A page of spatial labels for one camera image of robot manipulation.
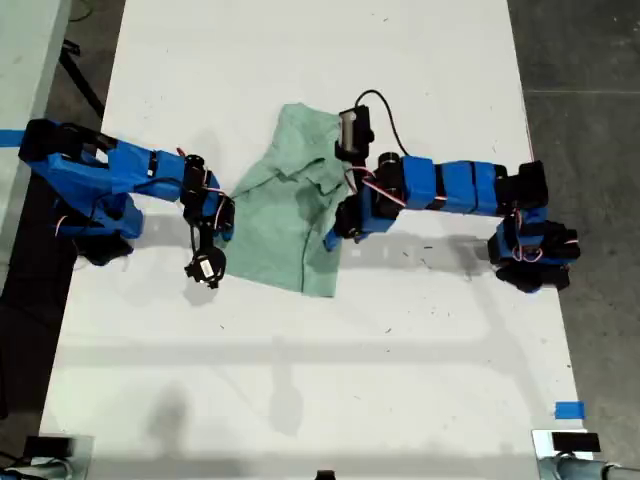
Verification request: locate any pale green T-shirt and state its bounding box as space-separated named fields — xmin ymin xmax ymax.
xmin=225 ymin=102 xmax=351 ymax=299

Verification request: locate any black stand leg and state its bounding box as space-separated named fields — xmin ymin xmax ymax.
xmin=58 ymin=42 xmax=106 ymax=119

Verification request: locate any pale side table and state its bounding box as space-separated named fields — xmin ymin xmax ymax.
xmin=0 ymin=0 xmax=71 ymax=291

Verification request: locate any small black box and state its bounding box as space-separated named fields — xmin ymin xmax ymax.
xmin=23 ymin=436 xmax=75 ymax=457
xmin=551 ymin=432 xmax=601 ymax=454

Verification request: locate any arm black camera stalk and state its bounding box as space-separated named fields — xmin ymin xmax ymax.
xmin=344 ymin=157 xmax=369 ymax=199
xmin=197 ymin=219 xmax=224 ymax=256

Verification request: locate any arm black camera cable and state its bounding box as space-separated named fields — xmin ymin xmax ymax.
xmin=353 ymin=89 xmax=411 ymax=157
xmin=74 ymin=177 xmax=199 ymax=266

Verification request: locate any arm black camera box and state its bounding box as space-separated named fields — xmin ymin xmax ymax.
xmin=333 ymin=105 xmax=376 ymax=162
xmin=183 ymin=249 xmax=229 ymax=290

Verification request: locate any red white servo wire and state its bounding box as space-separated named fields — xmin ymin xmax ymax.
xmin=345 ymin=166 xmax=407 ymax=207

